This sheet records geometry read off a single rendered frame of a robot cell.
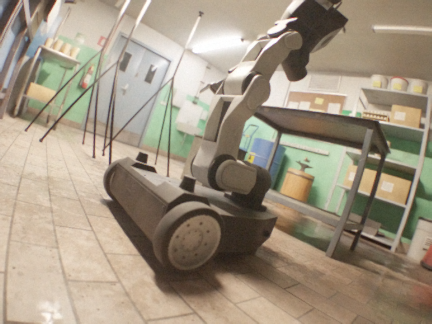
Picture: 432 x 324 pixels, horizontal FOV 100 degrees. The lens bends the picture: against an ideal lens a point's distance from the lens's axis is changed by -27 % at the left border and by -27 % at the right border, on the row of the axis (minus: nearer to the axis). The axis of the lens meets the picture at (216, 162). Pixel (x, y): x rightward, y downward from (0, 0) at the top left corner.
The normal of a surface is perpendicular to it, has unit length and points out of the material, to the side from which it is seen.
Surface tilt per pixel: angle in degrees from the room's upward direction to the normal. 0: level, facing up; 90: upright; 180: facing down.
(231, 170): 90
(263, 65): 90
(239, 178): 90
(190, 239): 90
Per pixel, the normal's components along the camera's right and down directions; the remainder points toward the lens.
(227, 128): 0.62, 0.22
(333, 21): 0.18, -0.21
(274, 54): 0.39, 0.59
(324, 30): -0.10, 0.13
